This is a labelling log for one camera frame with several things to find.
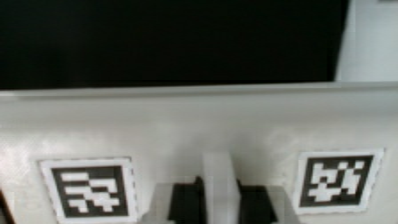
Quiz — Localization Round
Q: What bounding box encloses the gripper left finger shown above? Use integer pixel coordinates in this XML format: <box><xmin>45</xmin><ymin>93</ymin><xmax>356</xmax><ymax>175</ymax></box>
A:
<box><xmin>141</xmin><ymin>177</ymin><xmax>207</xmax><ymax>224</ymax></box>

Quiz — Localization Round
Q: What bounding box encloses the white right fence piece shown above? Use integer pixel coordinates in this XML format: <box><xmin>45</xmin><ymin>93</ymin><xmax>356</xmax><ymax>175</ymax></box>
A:
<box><xmin>336</xmin><ymin>0</ymin><xmax>398</xmax><ymax>82</ymax></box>

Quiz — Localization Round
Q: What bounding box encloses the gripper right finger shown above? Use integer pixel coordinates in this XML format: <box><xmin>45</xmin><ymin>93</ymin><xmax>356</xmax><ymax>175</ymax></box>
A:
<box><xmin>239</xmin><ymin>182</ymin><xmax>297</xmax><ymax>224</ymax></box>

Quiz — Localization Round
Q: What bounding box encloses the white cabinet door panel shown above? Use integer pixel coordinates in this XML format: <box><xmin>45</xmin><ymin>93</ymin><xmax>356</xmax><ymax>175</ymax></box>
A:
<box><xmin>0</xmin><ymin>82</ymin><xmax>398</xmax><ymax>224</ymax></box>

